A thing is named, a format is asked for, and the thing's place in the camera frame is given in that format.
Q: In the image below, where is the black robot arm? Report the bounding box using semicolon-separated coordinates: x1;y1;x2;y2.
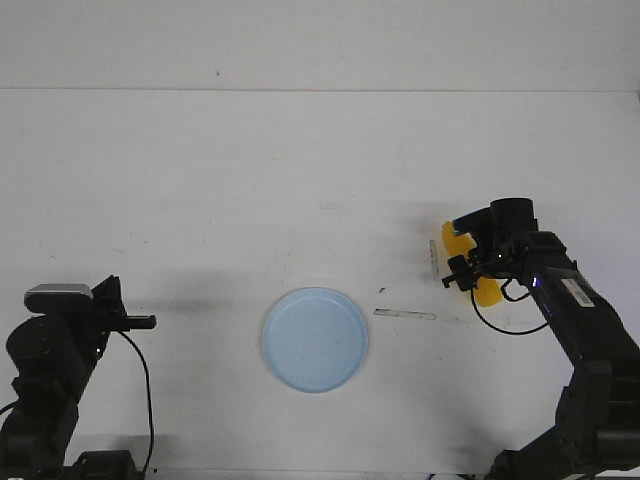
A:
1;275;157;479
442;198;639;479

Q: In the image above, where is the long clear tape strip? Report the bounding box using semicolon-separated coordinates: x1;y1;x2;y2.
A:
373;308;437;321

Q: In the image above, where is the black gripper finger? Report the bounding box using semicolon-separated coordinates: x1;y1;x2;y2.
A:
441;255;480;291

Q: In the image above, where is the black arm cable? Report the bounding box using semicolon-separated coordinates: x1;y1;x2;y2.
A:
114;329;155;474
469;277;551;336

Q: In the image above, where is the short clear tape strip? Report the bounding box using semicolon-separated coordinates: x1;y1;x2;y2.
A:
429;239;440;283

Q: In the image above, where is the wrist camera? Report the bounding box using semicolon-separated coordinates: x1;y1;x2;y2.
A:
24;284;94;314

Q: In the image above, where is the yellow corn cob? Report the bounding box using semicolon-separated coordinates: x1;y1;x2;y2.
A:
441;221;503;308

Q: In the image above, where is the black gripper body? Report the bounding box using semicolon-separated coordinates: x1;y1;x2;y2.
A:
452;197;538;278
92;275;157;332

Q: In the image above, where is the light blue round plate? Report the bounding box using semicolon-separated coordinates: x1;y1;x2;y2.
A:
260;287;369;394

